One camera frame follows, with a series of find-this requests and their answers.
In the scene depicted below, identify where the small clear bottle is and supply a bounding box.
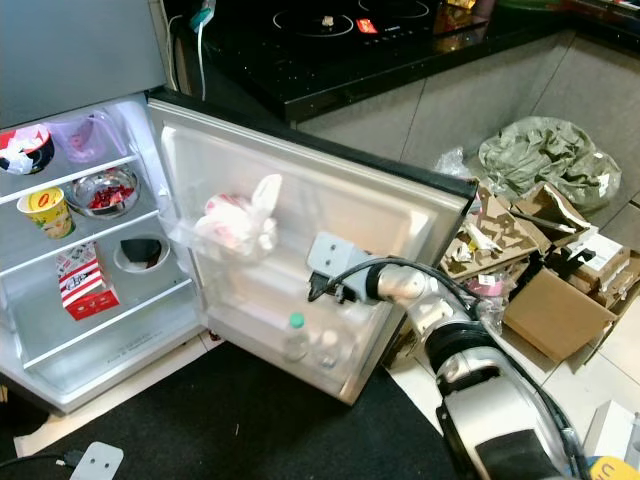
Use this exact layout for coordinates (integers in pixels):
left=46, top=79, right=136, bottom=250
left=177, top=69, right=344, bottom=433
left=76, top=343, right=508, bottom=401
left=315, top=330, right=343, bottom=369

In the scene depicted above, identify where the metal bowl with red food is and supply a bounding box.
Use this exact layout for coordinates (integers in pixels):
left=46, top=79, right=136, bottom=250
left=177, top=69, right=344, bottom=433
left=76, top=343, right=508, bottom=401
left=78, top=167, right=141, bottom=218

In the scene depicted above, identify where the white rimmed glass shelf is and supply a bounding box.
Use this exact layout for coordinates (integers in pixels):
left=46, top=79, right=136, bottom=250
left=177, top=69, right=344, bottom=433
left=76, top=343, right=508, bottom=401
left=0, top=208, right=159, bottom=276
left=20, top=278, right=196, bottom=371
left=0, top=155, right=139, bottom=206

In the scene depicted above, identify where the black induction cooktop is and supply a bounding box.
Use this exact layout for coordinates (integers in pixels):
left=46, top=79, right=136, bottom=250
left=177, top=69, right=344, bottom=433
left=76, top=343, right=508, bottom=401
left=240, top=0, right=511, bottom=71

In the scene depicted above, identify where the black bowl with wrapper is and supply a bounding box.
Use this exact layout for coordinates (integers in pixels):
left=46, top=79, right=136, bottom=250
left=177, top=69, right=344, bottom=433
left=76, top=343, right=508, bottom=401
left=0, top=125, right=53, bottom=176

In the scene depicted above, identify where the cluttered torn cardboard box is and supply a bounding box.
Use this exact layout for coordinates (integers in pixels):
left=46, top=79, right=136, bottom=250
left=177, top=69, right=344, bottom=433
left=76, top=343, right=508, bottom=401
left=445, top=185, right=640, bottom=301

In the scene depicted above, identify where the red white paper bag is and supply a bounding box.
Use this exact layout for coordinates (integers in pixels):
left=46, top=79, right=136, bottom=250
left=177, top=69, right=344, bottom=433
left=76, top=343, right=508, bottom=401
left=57, top=242, right=123, bottom=321

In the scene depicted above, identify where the crumpled olive plastic bag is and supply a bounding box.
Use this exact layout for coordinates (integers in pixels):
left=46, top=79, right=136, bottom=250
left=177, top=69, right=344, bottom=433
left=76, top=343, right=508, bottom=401
left=478, top=117, right=623, bottom=214

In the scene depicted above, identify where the clear purple plastic container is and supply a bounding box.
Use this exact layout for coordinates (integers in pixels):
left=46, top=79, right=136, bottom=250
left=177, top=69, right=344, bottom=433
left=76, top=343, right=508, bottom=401
left=52, top=110, right=126, bottom=166

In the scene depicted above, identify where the yellow lidded blue container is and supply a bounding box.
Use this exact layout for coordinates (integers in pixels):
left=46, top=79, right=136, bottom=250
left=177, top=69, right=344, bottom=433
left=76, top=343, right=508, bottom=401
left=582, top=455, right=636, bottom=480

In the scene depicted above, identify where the white round bowl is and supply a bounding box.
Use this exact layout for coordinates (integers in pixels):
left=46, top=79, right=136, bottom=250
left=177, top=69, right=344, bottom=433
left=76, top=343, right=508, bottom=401
left=112, top=235, right=167, bottom=273

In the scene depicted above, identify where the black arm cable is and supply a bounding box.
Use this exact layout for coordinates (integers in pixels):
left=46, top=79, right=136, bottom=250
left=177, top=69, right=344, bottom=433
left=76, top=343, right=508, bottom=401
left=332, top=256, right=486, bottom=321
left=0, top=450, right=83, bottom=471

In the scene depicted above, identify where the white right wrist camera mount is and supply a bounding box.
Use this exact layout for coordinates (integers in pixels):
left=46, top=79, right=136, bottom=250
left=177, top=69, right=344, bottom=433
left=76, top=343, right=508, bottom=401
left=305, top=232, right=369, bottom=301

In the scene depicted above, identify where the silver fridge door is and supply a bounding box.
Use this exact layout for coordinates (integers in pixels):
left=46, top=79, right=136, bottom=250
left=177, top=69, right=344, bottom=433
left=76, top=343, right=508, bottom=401
left=147, top=90, right=479, bottom=406

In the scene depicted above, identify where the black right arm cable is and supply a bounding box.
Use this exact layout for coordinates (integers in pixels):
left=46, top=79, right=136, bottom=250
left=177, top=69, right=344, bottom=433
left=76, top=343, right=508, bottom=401
left=332, top=256, right=486, bottom=321

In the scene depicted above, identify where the black topped kitchen counter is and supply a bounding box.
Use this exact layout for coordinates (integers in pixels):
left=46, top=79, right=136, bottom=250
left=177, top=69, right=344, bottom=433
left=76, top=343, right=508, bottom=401
left=160, top=0, right=640, bottom=166

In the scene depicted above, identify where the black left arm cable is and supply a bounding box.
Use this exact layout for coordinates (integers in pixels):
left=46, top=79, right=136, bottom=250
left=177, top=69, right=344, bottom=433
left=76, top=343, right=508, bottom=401
left=0, top=450, right=83, bottom=471

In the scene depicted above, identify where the pink white plastic bag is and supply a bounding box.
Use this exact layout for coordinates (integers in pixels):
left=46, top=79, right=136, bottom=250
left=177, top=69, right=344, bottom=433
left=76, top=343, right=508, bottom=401
left=192, top=174, right=283, bottom=256

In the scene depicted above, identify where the yellow instant noodle cup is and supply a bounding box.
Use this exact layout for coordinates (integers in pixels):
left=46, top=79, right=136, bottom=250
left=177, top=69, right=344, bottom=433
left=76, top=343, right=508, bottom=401
left=44, top=187, right=98, bottom=241

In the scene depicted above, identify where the black floor mat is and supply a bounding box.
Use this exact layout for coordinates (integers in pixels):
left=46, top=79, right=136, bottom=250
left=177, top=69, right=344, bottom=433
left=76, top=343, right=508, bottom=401
left=0, top=345, right=461, bottom=480

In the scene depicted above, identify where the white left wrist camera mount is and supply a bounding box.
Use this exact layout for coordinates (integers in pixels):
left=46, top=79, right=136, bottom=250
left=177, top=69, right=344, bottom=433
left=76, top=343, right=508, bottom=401
left=68, top=440, right=127, bottom=480

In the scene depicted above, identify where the teal plug white cable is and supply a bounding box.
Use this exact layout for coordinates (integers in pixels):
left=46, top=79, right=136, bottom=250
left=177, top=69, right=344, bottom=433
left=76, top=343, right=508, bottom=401
left=175, top=0, right=219, bottom=101

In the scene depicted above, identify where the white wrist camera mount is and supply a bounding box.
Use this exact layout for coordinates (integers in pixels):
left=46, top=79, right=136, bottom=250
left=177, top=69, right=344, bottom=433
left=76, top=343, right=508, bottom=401
left=68, top=440, right=127, bottom=480
left=305, top=232, right=369, bottom=301

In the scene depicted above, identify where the green capped clear bottle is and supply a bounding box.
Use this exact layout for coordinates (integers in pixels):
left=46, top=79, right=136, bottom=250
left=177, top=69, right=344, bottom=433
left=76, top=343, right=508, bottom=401
left=282, top=313, right=311, bottom=363

